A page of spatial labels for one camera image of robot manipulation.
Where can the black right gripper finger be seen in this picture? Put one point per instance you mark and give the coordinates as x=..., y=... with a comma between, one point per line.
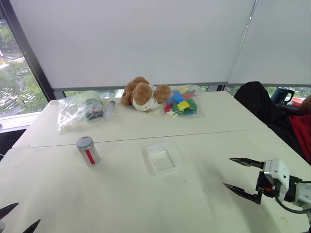
x=247, y=194
x=252, y=163

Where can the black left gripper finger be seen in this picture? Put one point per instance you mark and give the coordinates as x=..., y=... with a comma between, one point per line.
x=8, y=209
x=32, y=227

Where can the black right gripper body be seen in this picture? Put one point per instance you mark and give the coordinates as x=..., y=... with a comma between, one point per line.
x=264, y=185

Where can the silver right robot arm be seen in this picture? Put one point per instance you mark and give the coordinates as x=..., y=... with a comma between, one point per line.
x=303, y=193

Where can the clear plastic tray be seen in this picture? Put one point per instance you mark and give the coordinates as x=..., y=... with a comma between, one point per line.
x=161, y=157

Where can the silver can red label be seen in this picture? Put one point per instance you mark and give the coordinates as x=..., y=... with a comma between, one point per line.
x=91, y=156

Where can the grey metal can lid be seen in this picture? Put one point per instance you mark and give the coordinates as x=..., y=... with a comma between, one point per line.
x=84, y=142

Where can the person in black and red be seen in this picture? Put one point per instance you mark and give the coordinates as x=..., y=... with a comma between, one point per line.
x=267, y=109

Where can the dark blue mug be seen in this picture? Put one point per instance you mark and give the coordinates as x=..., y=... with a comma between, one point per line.
x=281, y=94

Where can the red bowl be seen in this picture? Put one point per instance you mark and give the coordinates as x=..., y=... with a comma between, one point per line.
x=297, y=101

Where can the bag of coloured blocks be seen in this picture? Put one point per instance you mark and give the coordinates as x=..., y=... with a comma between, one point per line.
x=182, y=103

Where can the clear plastic bag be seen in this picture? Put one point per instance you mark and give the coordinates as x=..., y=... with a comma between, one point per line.
x=70, y=114

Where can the narrow white roller blind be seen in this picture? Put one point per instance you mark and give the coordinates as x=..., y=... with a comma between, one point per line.
x=279, y=41

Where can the small coloured parts bundle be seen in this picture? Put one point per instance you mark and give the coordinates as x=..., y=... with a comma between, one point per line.
x=94, y=113

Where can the brown white plush dog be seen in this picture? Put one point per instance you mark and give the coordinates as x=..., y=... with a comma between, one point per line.
x=143, y=95

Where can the pale green roll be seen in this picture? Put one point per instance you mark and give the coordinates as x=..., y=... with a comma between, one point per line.
x=86, y=96

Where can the clear plastic syringe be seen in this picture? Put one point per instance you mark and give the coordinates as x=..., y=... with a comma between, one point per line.
x=109, y=110

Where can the wide white roller blind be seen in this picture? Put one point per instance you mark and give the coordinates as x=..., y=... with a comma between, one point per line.
x=131, y=41

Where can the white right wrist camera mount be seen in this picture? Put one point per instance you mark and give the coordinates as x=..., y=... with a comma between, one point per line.
x=277, y=170

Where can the black window frame post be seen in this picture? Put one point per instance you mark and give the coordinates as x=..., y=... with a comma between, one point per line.
x=26, y=51

